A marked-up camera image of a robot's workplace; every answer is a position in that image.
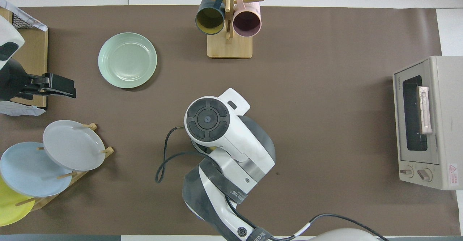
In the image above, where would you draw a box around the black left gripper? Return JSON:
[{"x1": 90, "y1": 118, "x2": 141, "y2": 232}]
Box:
[{"x1": 0, "y1": 58, "x2": 77, "y2": 102}]

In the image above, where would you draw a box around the grey plate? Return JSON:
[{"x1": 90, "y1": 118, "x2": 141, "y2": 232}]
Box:
[{"x1": 43, "y1": 120, "x2": 106, "y2": 172}]

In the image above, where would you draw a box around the pale green plate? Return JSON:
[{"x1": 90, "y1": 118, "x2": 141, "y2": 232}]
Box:
[{"x1": 98, "y1": 32, "x2": 158, "y2": 89}]

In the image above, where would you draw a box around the light blue plate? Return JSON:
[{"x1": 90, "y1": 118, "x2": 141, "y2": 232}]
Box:
[{"x1": 0, "y1": 141, "x2": 73, "y2": 198}]

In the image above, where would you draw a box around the wooden plate rack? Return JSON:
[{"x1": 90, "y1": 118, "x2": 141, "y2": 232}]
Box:
[{"x1": 14, "y1": 123, "x2": 115, "y2": 212}]

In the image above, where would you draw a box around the yellow plate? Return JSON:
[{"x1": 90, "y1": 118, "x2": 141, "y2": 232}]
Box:
[{"x1": 0, "y1": 176, "x2": 35, "y2": 227}]

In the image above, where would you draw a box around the white patterned cloth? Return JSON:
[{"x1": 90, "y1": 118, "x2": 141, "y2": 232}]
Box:
[
  {"x1": 0, "y1": 100, "x2": 47, "y2": 117},
  {"x1": 0, "y1": 0, "x2": 48, "y2": 31}
]

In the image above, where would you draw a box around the dark teal mug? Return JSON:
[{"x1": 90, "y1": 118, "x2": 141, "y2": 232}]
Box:
[{"x1": 195, "y1": 0, "x2": 225, "y2": 35}]

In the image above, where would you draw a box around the wooden mug tree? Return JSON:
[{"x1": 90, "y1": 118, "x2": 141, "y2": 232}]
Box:
[{"x1": 194, "y1": 0, "x2": 264, "y2": 59}]

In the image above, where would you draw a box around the pink ribbed mug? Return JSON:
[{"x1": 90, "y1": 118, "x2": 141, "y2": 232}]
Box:
[{"x1": 233, "y1": 0, "x2": 262, "y2": 38}]

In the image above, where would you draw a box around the brown table mat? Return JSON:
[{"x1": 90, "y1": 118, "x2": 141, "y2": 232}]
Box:
[{"x1": 0, "y1": 5, "x2": 462, "y2": 236}]

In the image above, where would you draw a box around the beige toaster oven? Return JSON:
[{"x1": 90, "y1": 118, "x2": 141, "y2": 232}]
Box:
[{"x1": 393, "y1": 55, "x2": 463, "y2": 191}]

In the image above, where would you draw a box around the black wire basket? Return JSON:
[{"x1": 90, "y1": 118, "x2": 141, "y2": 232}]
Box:
[{"x1": 13, "y1": 11, "x2": 42, "y2": 30}]

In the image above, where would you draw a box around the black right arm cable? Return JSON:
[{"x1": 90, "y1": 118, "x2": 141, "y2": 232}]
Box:
[{"x1": 156, "y1": 126, "x2": 389, "y2": 241}]

